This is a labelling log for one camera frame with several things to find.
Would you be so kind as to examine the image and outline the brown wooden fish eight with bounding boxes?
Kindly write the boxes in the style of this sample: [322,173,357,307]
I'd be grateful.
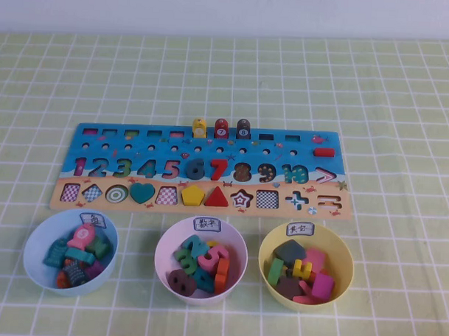
[235,119,252,140]

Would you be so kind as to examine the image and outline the light pink wooden square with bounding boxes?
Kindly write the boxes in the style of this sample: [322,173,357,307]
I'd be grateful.
[302,246,327,272]

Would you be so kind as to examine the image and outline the pink wooden fish five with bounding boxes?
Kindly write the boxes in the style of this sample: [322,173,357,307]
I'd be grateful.
[66,223,97,251]

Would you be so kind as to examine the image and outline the orange wooden number piece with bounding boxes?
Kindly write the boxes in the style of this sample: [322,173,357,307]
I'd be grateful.
[215,258,231,295]

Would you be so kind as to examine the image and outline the teal wooden heart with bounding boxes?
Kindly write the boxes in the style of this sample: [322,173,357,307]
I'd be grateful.
[129,182,157,206]

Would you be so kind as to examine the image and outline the magenta wooden square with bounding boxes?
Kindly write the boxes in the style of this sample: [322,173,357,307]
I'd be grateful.
[310,272,335,300]

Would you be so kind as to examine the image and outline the yellow wooden equals sign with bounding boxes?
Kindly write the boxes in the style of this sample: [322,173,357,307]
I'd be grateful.
[292,258,313,281]

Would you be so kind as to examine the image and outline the red wooden triangle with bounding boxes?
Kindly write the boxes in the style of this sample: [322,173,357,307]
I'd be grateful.
[203,185,231,208]

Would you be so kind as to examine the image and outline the light blue plastic bowl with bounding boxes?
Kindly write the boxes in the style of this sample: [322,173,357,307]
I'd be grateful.
[21,207,119,298]

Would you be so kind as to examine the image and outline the yellow plastic bowl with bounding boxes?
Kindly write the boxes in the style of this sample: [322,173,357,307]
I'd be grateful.
[256,220,356,314]

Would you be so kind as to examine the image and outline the purple wooden fish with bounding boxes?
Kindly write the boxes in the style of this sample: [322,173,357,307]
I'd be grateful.
[83,260,106,281]

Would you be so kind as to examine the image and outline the brown wooden shape piece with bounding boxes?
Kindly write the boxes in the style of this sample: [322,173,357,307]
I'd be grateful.
[274,275,306,301]

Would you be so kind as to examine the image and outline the yellow wooden fish six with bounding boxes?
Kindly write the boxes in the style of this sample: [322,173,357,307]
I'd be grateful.
[191,117,208,139]

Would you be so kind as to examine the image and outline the paper label on yellow bowl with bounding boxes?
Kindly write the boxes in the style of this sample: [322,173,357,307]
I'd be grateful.
[285,221,316,238]

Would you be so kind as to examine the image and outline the brown wooden number eight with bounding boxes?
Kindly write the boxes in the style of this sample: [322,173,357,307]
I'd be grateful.
[167,267,198,297]

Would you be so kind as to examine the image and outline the red wooden number seven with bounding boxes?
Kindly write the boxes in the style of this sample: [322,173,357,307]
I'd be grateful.
[209,158,229,181]

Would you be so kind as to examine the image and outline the red wooden fish seven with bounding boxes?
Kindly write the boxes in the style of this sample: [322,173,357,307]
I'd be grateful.
[214,118,230,139]

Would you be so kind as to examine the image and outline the green wooden shape block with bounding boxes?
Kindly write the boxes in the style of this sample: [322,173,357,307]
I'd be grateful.
[267,257,285,288]

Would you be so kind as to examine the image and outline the teal wooden number four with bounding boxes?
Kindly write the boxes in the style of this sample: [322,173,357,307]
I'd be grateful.
[192,266,218,295]

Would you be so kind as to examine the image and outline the blue wooden puzzle board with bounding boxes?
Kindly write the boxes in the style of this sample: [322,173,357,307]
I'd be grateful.
[47,121,355,221]

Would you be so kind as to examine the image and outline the pink wooden number five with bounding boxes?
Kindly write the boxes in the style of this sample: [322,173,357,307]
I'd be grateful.
[197,243,230,274]

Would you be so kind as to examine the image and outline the yellow wooden pentagon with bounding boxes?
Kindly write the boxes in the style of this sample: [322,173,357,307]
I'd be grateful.
[181,183,205,207]

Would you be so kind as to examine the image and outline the dark teal wooden diamond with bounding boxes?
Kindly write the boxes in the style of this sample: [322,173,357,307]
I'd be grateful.
[272,238,308,270]

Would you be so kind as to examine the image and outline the dark blue wooden number six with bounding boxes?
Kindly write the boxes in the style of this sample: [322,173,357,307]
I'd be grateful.
[185,158,206,180]

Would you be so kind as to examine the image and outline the paper label on pink bowl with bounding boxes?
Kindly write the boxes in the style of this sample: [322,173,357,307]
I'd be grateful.
[193,216,223,234]

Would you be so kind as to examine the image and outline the green wooden fish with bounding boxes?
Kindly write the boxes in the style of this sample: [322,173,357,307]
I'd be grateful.
[84,235,111,259]

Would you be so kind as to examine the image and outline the paper label on blue bowl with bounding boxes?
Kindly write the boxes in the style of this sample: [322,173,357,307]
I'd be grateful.
[78,211,108,230]

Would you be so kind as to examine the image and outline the plain teal wooden fish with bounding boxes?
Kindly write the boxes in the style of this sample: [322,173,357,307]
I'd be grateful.
[64,247,97,265]

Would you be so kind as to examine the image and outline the coral wooden shape piece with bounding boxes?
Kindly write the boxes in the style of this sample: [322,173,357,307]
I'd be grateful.
[292,280,334,306]

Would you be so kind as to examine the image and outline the green wooden number three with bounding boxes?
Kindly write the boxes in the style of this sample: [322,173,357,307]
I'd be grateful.
[173,247,198,273]

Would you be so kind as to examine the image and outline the dark grey wooden fish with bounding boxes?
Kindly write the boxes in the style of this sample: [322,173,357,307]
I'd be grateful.
[62,259,89,288]

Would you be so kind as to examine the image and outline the pale pink plastic bowl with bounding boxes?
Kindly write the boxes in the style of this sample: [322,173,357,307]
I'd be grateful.
[152,214,250,308]

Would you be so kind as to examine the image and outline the teal wooden fish white stripes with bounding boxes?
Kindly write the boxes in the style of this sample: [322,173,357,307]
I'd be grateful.
[42,238,70,269]

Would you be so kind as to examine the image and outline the orange wooden fish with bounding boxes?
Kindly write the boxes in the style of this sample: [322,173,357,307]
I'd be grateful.
[55,268,71,290]

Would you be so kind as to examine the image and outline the green checked tablecloth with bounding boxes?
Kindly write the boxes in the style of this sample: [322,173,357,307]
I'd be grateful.
[0,26,449,336]

